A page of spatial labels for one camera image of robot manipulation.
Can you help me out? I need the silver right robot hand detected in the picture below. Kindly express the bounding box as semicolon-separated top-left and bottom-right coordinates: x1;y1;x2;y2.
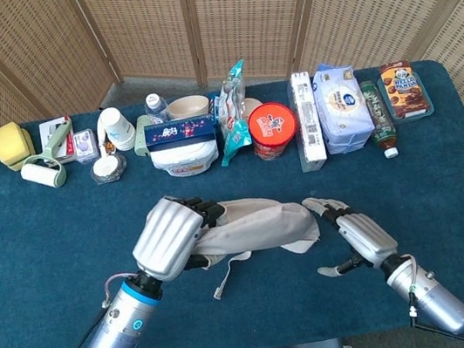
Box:
300;185;402;281

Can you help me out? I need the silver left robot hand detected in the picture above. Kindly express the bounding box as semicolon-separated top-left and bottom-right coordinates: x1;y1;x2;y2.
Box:
124;187;235;287

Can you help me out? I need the beige cloth bag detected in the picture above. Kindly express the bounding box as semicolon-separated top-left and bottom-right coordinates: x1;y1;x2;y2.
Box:
188;186;330;303

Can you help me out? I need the teal snack bag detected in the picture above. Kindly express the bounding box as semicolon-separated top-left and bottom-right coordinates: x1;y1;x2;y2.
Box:
204;58;260;168

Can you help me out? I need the white plastic detergent tub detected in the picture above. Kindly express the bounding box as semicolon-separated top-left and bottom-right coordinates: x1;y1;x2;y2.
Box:
148;136;222;181

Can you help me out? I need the pale green holder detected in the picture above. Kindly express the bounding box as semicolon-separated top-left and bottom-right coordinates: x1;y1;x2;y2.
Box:
129;113;157;159

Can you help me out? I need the navy blue long box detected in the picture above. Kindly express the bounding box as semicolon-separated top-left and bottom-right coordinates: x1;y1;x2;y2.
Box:
142;113;222;154

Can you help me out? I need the blue table cloth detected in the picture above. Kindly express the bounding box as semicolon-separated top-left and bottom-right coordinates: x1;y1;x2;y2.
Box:
0;51;464;348

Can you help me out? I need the green tea bottle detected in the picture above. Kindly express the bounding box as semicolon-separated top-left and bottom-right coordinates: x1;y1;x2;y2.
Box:
358;77;402;161

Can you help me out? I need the long white tissue box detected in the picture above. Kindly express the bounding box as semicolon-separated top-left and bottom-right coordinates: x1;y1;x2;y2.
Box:
285;69;330;174

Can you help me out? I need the small purple clear box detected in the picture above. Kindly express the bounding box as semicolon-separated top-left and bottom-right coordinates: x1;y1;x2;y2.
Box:
72;126;102;165

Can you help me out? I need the white paper cup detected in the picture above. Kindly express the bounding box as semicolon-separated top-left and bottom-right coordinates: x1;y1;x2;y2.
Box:
93;103;140;156

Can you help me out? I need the blue white tissue pack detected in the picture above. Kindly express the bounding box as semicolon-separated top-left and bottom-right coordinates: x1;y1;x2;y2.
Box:
310;57;379;158

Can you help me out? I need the cream plastic bowl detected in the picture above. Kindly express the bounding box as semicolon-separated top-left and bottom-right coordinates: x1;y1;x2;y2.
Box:
166;92;212;122

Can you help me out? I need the clear water bottle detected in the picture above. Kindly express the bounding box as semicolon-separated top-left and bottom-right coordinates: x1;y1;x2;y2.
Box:
141;90;172;126

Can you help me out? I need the orange instant noodle cup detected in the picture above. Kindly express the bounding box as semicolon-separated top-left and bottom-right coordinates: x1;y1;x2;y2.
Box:
245;99;303;163

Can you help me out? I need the green lint roller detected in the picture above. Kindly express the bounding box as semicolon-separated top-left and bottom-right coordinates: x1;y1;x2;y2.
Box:
13;118;84;194

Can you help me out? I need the hello panda biscuit box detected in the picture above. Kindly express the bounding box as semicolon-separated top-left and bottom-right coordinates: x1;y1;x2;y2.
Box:
377;58;430;122

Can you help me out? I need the red and white box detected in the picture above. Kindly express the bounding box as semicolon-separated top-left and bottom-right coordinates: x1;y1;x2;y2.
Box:
38;113;80;167

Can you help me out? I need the beige round container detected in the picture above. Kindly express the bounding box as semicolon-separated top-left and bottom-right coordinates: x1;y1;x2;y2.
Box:
242;95;267;120

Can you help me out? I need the yellow sponge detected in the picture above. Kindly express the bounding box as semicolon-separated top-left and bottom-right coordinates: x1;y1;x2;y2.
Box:
0;119;39;174

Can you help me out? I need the wicker folding screen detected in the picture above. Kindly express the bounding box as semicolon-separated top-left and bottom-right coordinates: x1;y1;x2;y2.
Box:
0;0;464;309

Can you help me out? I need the left arm wrist cable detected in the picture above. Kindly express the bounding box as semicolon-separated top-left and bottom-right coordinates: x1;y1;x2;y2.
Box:
32;270;144;348

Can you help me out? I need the arm wrist cable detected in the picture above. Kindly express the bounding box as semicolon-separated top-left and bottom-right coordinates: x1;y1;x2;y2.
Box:
398;246;464;348
32;270;144;348

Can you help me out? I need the right arm wrist cable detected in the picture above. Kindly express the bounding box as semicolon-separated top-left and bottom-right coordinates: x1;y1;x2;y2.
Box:
398;246;464;348

